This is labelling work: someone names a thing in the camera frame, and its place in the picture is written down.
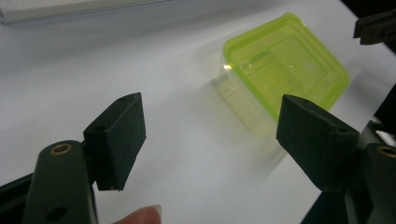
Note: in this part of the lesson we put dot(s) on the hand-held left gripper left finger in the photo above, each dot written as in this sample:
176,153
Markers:
121,137

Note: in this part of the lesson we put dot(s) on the green plastic food container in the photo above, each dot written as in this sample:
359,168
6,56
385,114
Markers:
286,65

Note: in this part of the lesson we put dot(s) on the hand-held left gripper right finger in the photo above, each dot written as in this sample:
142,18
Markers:
317,140

